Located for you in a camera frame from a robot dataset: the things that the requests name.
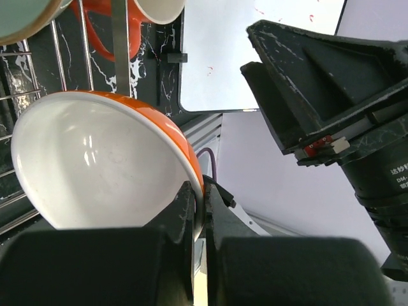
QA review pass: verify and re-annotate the orange ceramic mug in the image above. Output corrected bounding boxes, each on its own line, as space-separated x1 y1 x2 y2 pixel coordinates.
82 0 186 62

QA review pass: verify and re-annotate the white dry erase board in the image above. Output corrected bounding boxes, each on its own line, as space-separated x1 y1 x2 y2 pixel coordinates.
176 1 346 113

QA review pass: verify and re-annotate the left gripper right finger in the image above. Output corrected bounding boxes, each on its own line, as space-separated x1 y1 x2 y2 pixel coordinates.
205 184 393 305

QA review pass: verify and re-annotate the orange bowl white inside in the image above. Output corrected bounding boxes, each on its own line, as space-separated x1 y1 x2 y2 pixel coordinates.
11 91 205 238

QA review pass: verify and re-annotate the steel wire dish rack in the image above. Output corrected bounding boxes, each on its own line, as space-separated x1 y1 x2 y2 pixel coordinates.
0 0 141 237

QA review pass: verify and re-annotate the pale green ceramic bowl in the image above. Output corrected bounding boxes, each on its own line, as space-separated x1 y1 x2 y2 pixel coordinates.
0 0 72 45

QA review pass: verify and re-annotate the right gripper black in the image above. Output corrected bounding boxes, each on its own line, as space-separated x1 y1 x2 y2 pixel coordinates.
296 112 407 281

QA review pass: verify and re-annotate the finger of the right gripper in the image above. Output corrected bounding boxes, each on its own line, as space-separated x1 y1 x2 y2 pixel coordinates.
247 20 407 148
240 62 304 155

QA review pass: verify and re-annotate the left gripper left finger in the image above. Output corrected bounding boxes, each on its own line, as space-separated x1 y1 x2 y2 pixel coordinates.
1 182 194 305

